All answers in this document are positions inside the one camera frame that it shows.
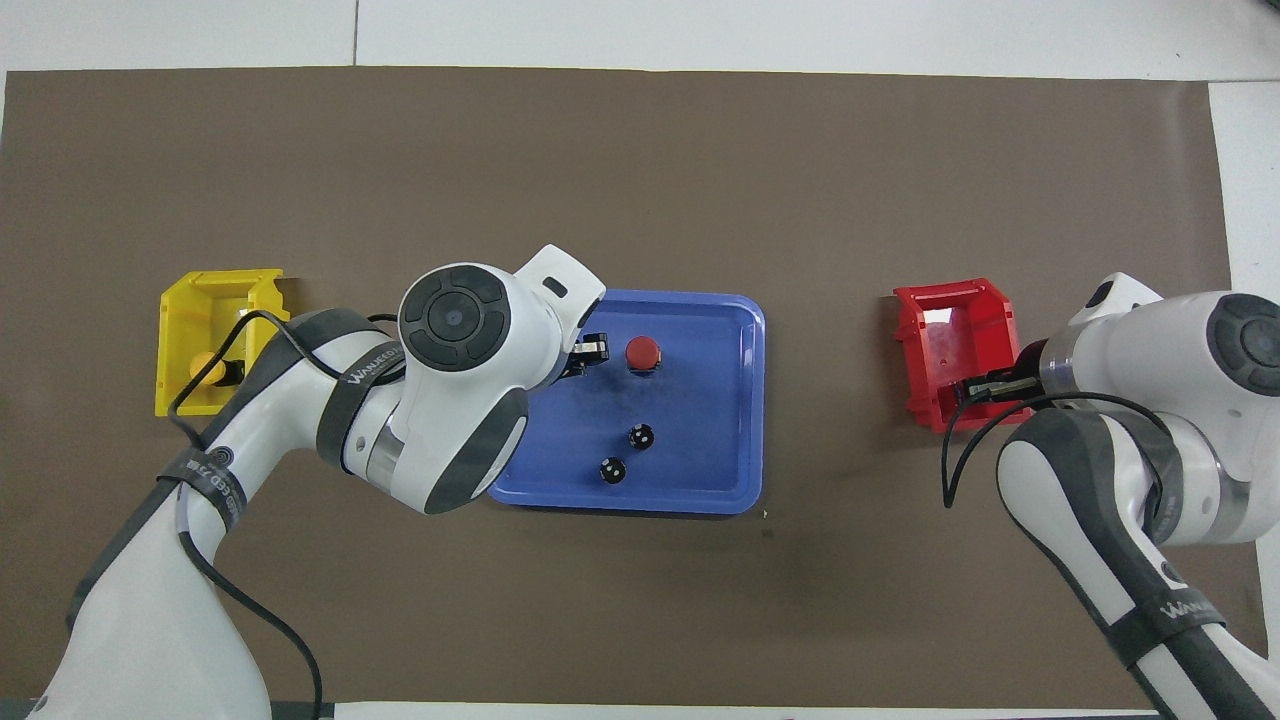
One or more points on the black knob with white dots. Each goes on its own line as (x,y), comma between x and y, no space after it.
(641,437)
(612,470)

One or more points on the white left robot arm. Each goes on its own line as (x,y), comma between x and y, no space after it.
(450,400)

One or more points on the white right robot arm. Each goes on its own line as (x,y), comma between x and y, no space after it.
(1150,380)

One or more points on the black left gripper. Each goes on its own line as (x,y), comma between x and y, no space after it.
(573,362)

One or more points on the yellow push button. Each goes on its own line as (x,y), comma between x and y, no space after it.
(206,369)

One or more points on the brown table mat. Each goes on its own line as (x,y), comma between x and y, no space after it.
(640,180)

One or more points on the yellow plastic bin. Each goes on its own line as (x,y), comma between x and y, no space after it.
(185,310)

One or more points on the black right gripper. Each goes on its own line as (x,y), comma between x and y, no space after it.
(1031,365)

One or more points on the blue plastic tray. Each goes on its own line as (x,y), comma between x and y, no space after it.
(700,420)

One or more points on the red plastic bin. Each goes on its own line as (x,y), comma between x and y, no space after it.
(985,320)

